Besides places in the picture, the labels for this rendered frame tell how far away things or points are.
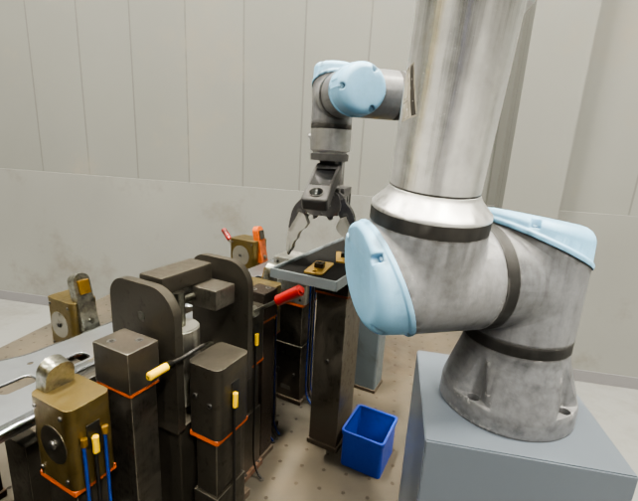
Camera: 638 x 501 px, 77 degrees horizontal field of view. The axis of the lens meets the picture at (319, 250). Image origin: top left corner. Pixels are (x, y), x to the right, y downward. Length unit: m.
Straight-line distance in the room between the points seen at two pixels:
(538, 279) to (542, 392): 0.12
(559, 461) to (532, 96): 2.22
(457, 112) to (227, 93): 2.60
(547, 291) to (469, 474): 0.20
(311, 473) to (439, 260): 0.72
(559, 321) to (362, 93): 0.39
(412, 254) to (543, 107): 2.25
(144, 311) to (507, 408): 0.48
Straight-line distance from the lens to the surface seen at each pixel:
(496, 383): 0.49
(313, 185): 0.69
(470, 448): 0.48
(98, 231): 3.50
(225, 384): 0.61
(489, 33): 0.36
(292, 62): 2.79
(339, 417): 1.00
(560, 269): 0.46
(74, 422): 0.60
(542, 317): 0.47
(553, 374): 0.50
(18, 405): 0.77
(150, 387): 0.63
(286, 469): 1.00
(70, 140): 3.56
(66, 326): 1.02
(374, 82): 0.63
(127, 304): 0.65
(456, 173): 0.36
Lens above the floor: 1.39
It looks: 14 degrees down
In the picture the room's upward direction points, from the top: 3 degrees clockwise
